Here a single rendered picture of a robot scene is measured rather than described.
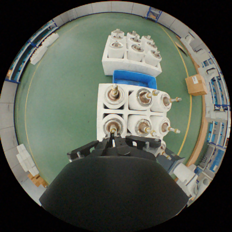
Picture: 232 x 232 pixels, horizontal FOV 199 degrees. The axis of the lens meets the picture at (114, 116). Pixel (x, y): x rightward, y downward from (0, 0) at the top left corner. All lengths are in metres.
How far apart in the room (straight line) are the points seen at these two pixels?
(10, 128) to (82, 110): 5.11
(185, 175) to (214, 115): 1.73
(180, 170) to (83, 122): 0.78
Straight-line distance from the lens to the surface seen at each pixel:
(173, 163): 0.55
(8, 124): 5.24
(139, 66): 0.46
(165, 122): 0.33
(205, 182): 0.54
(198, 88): 1.16
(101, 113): 0.31
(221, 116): 2.10
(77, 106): 0.57
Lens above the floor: 0.49
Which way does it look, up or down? 86 degrees down
